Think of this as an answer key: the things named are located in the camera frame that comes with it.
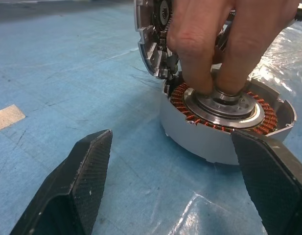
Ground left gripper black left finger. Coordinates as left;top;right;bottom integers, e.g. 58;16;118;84
9;129;114;235

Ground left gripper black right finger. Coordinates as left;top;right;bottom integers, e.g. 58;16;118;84
230;129;302;235

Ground spoked round metal rotor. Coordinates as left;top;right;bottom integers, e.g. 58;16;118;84
184;87;266;128

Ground grey round motor housing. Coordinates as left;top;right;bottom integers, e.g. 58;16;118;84
160;73;298;167

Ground small metal bearing ring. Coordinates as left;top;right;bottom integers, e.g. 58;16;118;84
215;88;241;102

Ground grey motor housing lid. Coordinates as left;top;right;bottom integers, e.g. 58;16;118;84
133;0;236;80

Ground person's bare hand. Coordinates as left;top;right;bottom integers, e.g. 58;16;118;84
166;0;298;96

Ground beige tape piece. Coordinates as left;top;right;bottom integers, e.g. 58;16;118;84
0;104;26;133

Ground blue table cover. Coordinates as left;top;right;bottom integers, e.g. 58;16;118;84
0;0;302;235

